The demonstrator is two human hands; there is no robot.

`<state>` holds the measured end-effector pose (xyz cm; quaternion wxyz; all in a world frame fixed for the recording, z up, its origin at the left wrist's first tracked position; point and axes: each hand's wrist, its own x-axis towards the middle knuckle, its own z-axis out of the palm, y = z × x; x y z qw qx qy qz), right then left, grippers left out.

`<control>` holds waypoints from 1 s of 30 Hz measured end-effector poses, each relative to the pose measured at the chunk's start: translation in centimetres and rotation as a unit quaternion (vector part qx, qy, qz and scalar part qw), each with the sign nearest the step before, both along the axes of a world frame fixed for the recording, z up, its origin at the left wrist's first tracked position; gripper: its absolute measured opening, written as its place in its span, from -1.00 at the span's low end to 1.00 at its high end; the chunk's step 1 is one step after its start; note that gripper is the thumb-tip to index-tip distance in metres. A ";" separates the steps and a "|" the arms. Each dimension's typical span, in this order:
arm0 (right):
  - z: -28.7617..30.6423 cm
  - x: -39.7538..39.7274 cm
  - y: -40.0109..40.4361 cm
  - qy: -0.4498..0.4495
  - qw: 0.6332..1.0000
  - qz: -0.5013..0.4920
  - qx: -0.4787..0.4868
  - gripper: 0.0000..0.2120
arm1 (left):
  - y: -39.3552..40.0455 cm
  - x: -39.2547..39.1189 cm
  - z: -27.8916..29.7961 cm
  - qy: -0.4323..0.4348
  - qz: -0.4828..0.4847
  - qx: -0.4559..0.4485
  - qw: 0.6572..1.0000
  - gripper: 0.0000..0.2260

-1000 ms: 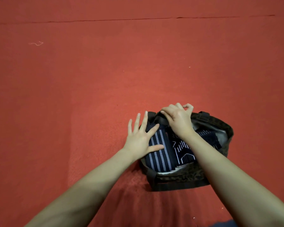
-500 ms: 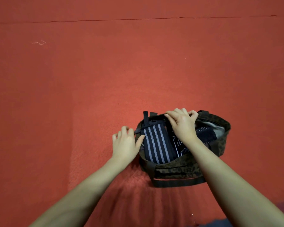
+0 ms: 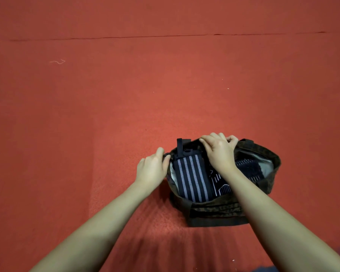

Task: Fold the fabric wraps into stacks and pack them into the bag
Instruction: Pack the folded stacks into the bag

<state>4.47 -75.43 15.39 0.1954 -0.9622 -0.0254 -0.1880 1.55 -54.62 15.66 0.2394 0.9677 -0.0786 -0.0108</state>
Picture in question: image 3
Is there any single black white-lined sock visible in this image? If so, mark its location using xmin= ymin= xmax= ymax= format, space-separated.
xmin=209 ymin=170 xmax=233 ymax=197

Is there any person's left forearm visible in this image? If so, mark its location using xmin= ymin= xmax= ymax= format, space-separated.
xmin=31 ymin=181 xmax=154 ymax=272

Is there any person's left hand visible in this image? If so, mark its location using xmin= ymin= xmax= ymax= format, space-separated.
xmin=135 ymin=147 xmax=172 ymax=193

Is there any person's right forearm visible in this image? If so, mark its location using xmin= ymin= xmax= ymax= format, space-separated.
xmin=224 ymin=167 xmax=340 ymax=272

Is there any person's right hand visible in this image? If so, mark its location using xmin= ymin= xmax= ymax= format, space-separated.
xmin=199 ymin=132 xmax=240 ymax=176

